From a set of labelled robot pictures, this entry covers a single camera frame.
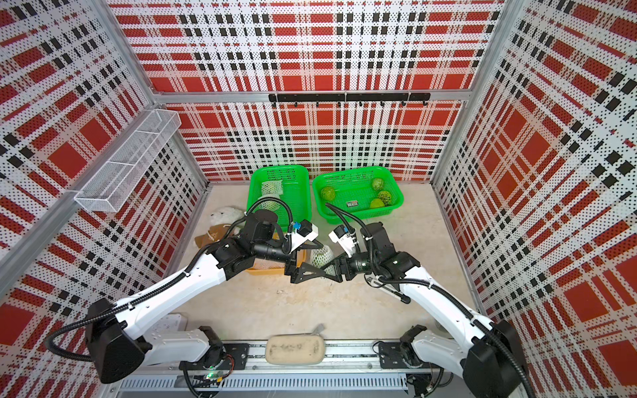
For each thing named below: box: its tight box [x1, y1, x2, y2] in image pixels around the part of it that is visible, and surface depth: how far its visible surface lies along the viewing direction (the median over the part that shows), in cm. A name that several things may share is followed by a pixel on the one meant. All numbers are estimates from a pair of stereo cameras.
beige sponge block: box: [265, 334, 326, 365], surface depth 73 cm
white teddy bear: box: [194, 205, 246, 249], surface depth 98 cm
